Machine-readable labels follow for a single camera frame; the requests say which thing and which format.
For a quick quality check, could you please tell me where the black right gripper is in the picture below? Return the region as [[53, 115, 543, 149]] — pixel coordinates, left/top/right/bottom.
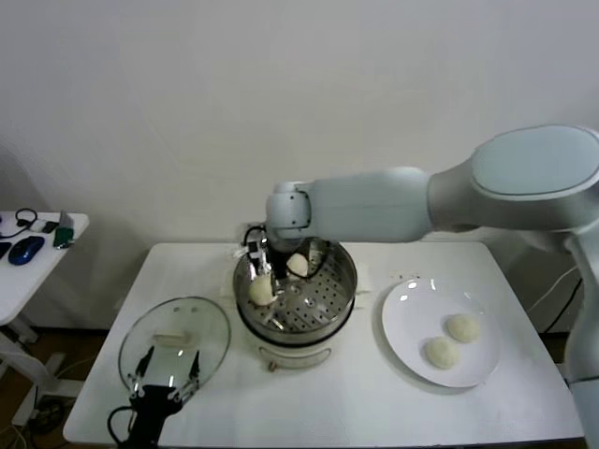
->
[[252, 235, 290, 296]]

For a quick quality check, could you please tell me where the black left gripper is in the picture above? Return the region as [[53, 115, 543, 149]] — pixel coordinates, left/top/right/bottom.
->
[[127, 345, 201, 449]]

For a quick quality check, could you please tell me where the white steamed baozi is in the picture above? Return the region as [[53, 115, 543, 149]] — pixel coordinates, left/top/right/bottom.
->
[[285, 253, 310, 277], [423, 336, 460, 369], [247, 275, 276, 306], [444, 312, 481, 343]]

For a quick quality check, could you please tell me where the round glass pot lid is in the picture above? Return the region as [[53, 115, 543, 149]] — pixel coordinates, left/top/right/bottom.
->
[[117, 296, 232, 399]]

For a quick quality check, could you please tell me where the white electric cooker base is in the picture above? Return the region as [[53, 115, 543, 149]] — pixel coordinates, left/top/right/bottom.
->
[[219, 268, 373, 374]]

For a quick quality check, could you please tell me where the white round plate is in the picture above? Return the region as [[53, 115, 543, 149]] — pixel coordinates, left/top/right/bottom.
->
[[379, 279, 501, 388]]

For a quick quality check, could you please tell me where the white side table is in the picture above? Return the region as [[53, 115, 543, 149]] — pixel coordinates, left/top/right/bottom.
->
[[0, 212, 91, 429]]

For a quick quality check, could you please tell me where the green and grey tool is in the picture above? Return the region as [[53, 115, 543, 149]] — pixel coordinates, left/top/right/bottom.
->
[[51, 210, 77, 252]]

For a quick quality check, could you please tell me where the blue computer mouse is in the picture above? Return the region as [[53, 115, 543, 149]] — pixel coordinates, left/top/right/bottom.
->
[[7, 237, 46, 267]]

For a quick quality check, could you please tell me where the black headset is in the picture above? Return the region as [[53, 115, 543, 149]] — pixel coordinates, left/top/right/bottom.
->
[[14, 209, 39, 231]]

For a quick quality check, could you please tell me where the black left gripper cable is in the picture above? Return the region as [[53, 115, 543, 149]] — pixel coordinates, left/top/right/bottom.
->
[[108, 404, 138, 444]]

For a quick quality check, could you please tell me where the white wall cable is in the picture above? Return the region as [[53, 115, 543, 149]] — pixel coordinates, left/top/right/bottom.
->
[[526, 265, 580, 312]]

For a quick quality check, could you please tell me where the black wall cable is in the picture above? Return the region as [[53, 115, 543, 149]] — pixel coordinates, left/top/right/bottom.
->
[[542, 276, 585, 334]]

